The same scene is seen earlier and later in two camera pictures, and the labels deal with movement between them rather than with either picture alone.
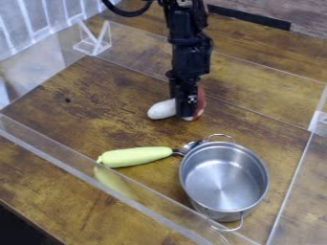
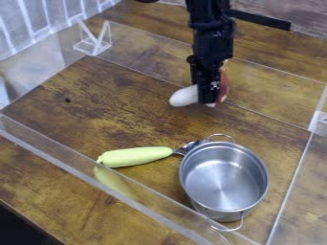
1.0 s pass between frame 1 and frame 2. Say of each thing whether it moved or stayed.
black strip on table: stayed
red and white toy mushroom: moved
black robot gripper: moved
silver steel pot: stayed
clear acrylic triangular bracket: stayed
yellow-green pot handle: stayed
